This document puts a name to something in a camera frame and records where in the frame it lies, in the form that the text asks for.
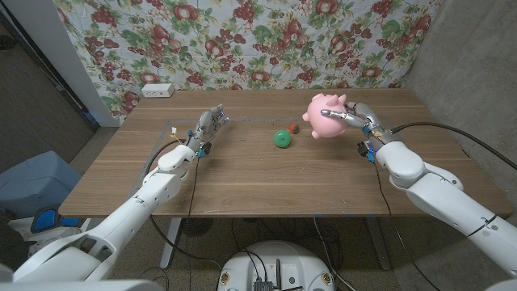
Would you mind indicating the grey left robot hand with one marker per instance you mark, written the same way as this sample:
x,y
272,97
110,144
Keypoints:
x,y
206,127

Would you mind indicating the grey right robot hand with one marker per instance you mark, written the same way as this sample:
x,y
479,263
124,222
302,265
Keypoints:
x,y
369,119

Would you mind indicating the pink plastic piggy bank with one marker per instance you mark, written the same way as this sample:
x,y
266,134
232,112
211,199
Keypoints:
x,y
323,129

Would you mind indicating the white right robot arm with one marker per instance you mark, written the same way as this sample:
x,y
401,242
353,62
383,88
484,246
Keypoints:
x,y
444,202

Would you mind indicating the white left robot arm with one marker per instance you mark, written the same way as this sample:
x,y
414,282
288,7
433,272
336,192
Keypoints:
x,y
133,210

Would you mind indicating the small red brown ball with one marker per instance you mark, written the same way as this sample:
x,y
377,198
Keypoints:
x,y
294,129

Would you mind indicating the green ball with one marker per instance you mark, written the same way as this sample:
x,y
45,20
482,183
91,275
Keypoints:
x,y
282,138

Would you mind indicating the white power strip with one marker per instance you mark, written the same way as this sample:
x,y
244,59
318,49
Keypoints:
x,y
157,90

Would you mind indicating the fruit print backdrop cloth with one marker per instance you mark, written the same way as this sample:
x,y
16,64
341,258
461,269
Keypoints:
x,y
250,40

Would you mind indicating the black round floor fan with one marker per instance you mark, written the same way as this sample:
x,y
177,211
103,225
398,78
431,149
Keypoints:
x,y
196,226

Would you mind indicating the white metal table leg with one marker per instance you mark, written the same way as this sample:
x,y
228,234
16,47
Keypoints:
x,y
169,246

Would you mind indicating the white robot torso base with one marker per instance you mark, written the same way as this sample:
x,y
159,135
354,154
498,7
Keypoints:
x,y
291,258

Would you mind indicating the black antenna stick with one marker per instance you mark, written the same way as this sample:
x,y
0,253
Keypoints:
x,y
278,272

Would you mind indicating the blue grey plastic bin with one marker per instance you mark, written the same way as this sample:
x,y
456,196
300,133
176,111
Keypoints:
x,y
36,182

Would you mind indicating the blue black pad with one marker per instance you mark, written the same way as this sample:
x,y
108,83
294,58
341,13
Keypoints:
x,y
44,220

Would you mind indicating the black bag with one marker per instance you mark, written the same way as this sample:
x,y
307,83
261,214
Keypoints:
x,y
12,250

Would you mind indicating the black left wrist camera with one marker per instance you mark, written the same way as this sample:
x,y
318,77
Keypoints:
x,y
206,148

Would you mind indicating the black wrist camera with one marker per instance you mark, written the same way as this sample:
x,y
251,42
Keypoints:
x,y
362,148
206,148

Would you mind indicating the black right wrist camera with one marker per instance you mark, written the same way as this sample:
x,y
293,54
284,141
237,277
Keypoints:
x,y
362,148

